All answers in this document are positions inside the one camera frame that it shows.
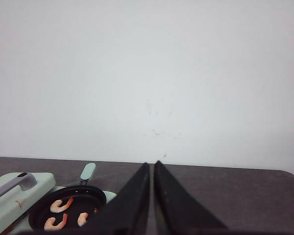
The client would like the black round frying pan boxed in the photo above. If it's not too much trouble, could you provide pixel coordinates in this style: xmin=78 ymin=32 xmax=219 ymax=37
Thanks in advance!
xmin=28 ymin=163 xmax=107 ymax=232

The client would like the orange shrimp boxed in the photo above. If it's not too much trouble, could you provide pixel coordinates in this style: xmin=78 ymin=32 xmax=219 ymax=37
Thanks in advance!
xmin=77 ymin=212 xmax=88 ymax=227
xmin=44 ymin=213 xmax=68 ymax=231
xmin=49 ymin=197 xmax=74 ymax=213

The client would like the breakfast maker hinged lid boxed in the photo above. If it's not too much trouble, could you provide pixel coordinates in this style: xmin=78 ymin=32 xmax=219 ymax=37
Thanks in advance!
xmin=0 ymin=172 xmax=56 ymax=233

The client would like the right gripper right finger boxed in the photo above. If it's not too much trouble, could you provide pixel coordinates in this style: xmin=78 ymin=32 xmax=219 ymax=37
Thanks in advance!
xmin=153 ymin=161 xmax=227 ymax=235

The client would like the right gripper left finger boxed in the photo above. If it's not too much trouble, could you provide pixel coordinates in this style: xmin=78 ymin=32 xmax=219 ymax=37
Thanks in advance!
xmin=83 ymin=163 xmax=150 ymax=235

